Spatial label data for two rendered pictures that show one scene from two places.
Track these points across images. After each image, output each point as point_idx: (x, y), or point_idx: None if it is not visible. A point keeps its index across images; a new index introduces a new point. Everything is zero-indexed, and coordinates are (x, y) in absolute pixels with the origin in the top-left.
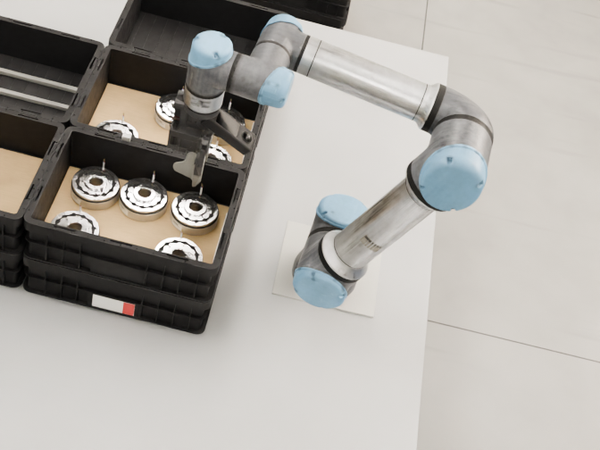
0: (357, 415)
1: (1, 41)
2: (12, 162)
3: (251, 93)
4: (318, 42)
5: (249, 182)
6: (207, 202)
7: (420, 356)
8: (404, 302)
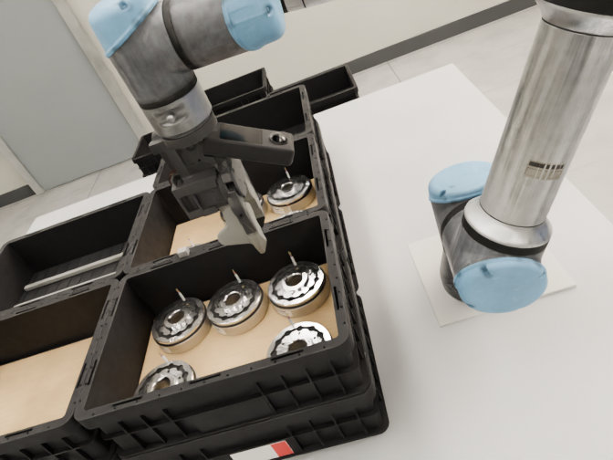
0: None
1: (72, 245)
2: None
3: (216, 33)
4: None
5: (350, 235)
6: (306, 267)
7: None
8: (595, 248)
